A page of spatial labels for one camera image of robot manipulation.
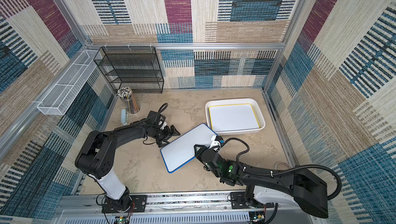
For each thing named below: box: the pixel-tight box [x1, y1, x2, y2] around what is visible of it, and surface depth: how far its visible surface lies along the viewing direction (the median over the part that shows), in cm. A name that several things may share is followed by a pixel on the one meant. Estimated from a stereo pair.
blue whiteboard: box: [160, 122, 219, 173], surface depth 93 cm
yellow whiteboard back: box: [208, 103, 260, 132], surface depth 104 cm
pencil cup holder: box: [117, 86, 141, 115], surface depth 99 cm
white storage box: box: [205, 98, 266, 136], surface depth 105 cm
